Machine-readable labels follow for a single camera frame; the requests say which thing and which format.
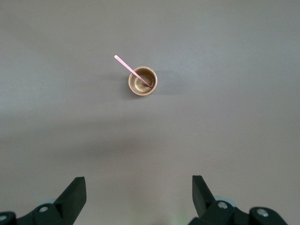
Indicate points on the pink chopstick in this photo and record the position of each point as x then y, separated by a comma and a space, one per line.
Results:
124, 63

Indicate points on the orange-brown cylindrical cup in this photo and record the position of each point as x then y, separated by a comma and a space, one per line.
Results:
140, 90

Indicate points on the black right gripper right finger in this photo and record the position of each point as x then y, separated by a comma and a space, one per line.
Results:
202, 199

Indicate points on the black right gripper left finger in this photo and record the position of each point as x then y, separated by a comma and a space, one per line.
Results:
70, 199

